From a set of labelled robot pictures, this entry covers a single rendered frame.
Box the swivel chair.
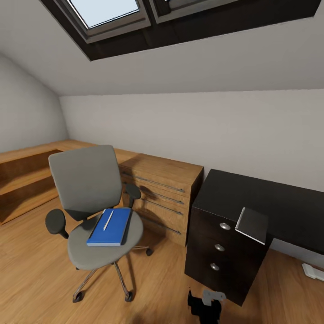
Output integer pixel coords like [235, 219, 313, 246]
[45, 145, 153, 303]

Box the notebook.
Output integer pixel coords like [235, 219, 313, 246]
[235, 207, 269, 245]

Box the folder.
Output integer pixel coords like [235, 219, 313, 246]
[86, 208, 131, 247]

